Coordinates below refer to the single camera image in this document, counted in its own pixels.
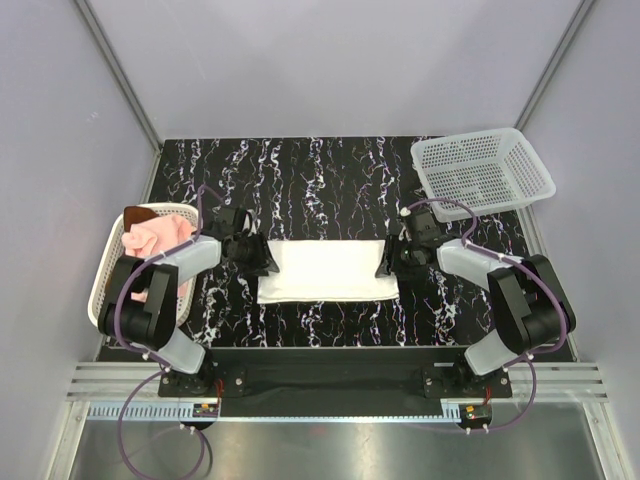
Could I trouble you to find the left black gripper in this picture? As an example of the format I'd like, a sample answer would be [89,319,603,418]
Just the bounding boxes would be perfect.
[233,230,278,278]

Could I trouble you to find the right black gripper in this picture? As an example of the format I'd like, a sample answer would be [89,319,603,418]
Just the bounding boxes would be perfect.
[374,234,420,282]

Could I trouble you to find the white towel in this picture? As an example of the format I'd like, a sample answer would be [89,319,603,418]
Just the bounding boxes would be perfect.
[257,240,399,305]

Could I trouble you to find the pink towel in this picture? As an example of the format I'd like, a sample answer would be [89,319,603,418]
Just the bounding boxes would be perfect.
[121,213,197,304]

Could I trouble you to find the brown towel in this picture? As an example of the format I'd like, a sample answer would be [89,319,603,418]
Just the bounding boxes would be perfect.
[123,205,158,232]

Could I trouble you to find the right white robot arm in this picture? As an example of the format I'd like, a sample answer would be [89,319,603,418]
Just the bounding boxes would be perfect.
[376,204,576,397]

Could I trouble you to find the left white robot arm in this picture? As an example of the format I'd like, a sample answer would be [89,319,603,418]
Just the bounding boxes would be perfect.
[96,207,279,396]

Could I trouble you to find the white basket with towels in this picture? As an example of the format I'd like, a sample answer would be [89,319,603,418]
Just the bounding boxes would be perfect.
[87,202,198,327]

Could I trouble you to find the black marble pattern mat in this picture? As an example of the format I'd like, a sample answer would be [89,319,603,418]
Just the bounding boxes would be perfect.
[94,135,576,364]

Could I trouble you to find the empty white mesh basket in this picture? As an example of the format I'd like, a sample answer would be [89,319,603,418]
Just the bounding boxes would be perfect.
[410,128,556,223]

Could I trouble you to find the left controller board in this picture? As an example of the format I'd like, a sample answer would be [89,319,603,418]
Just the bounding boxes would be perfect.
[192,403,219,418]

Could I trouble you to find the controller board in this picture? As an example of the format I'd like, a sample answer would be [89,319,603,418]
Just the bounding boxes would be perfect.
[462,403,493,425]
[192,403,219,418]

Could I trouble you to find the right controller board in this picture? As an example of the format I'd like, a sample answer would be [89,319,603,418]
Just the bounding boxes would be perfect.
[462,403,493,425]

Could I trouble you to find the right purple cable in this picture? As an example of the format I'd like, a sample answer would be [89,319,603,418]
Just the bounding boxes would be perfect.
[402,197,571,432]

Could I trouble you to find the purple cable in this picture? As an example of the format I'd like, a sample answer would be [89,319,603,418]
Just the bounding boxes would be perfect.
[402,197,571,432]
[112,184,216,475]

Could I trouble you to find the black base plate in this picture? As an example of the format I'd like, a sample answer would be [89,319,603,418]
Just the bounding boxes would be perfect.
[158,346,512,400]

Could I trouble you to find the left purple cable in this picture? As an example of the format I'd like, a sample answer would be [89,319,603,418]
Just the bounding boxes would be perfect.
[112,184,216,475]

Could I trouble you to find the slotted cable duct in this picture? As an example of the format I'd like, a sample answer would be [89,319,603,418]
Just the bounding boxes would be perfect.
[87,402,218,422]

